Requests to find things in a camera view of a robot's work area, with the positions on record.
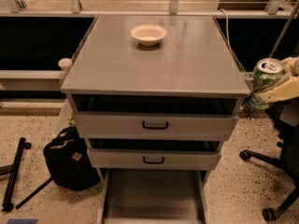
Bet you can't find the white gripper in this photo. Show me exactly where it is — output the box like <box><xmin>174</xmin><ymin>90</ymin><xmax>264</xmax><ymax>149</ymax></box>
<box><xmin>256</xmin><ymin>57</ymin><xmax>299</xmax><ymax>104</ymax></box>

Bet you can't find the green soda can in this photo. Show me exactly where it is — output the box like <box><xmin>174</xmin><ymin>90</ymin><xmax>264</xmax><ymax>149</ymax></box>
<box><xmin>247</xmin><ymin>58</ymin><xmax>284</xmax><ymax>110</ymax></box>

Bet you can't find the grey drawer cabinet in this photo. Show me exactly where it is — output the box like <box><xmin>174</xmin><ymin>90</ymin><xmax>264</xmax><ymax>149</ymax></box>
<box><xmin>60</xmin><ymin>14</ymin><xmax>254</xmax><ymax>224</ymax></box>

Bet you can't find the open bottom drawer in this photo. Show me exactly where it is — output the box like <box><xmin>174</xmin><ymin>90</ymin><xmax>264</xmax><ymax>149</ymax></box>
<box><xmin>96</xmin><ymin>169</ymin><xmax>209</xmax><ymax>224</ymax></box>

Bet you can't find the black office chair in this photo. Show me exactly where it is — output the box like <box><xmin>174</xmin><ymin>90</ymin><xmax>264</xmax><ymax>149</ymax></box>
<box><xmin>239</xmin><ymin>103</ymin><xmax>299</xmax><ymax>221</ymax></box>

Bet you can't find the white bowl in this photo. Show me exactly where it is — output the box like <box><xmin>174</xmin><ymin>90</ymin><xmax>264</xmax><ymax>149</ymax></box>
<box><xmin>131</xmin><ymin>24</ymin><xmax>167</xmax><ymax>47</ymax></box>

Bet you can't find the white round knob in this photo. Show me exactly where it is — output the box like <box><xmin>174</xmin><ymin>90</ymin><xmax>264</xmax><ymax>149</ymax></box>
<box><xmin>58</xmin><ymin>58</ymin><xmax>72</xmax><ymax>71</ymax></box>

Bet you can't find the black backpack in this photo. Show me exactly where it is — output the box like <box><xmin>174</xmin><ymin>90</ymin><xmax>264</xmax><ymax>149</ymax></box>
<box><xmin>43</xmin><ymin>126</ymin><xmax>100</xmax><ymax>191</ymax></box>

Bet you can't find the black metal stand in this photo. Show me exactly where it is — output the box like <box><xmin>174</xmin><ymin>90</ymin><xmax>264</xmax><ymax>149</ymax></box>
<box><xmin>0</xmin><ymin>137</ymin><xmax>52</xmax><ymax>212</ymax></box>

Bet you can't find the blue object on floor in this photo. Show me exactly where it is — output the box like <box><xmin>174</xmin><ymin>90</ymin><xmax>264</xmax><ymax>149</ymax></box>
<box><xmin>7</xmin><ymin>218</ymin><xmax>38</xmax><ymax>224</ymax></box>

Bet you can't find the white cable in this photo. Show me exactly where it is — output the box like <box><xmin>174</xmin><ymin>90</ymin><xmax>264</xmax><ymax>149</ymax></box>
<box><xmin>220</xmin><ymin>7</ymin><xmax>233</xmax><ymax>49</ymax></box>

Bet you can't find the top drawer with black handle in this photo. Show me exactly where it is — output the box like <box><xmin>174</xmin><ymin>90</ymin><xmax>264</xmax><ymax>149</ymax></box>
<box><xmin>73</xmin><ymin>112</ymin><xmax>238</xmax><ymax>141</ymax></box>

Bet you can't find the drawer with black handle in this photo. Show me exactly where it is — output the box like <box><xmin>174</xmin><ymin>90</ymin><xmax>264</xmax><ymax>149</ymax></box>
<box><xmin>87</xmin><ymin>148</ymin><xmax>221</xmax><ymax>171</ymax></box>
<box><xmin>73</xmin><ymin>112</ymin><xmax>238</xmax><ymax>141</ymax></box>

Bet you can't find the middle drawer with black handle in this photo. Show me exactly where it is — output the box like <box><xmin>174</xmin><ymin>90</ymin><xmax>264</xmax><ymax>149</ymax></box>
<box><xmin>87</xmin><ymin>148</ymin><xmax>221</xmax><ymax>171</ymax></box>

